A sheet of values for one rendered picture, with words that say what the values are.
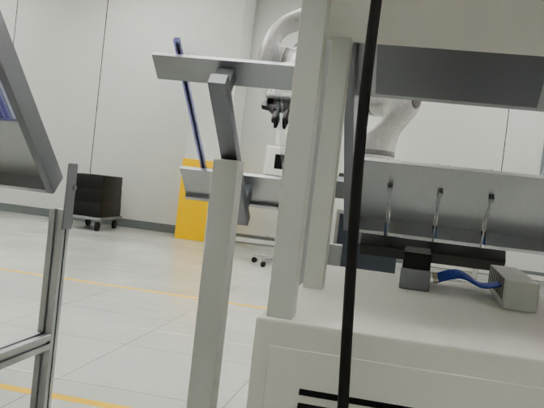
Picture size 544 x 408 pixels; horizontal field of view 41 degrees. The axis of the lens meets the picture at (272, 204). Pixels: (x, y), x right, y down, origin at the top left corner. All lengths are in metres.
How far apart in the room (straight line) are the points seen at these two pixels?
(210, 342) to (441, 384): 0.98
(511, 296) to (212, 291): 0.78
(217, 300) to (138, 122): 7.39
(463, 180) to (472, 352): 0.85
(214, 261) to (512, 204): 0.68
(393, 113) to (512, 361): 1.43
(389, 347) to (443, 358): 0.06
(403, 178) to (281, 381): 0.88
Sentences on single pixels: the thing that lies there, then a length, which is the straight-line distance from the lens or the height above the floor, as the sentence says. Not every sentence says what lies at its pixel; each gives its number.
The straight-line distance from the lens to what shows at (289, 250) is 0.84.
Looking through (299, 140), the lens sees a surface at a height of 0.82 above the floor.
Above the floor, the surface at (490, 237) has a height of 0.70.
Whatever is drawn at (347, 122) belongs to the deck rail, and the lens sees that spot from 1.50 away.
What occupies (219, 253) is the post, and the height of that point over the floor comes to 0.59.
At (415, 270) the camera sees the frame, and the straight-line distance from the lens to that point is 1.25.
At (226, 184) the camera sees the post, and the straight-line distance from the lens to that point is 1.70.
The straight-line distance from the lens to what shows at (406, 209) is 1.73.
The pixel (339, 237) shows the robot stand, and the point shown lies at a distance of 2.17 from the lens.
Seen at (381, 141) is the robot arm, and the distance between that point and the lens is 2.21.
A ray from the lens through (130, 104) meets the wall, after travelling 9.11.
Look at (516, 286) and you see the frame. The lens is 1.18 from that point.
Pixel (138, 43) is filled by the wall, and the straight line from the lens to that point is 9.18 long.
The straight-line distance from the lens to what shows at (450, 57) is 1.38.
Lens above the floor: 0.78
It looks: 2 degrees down
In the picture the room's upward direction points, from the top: 6 degrees clockwise
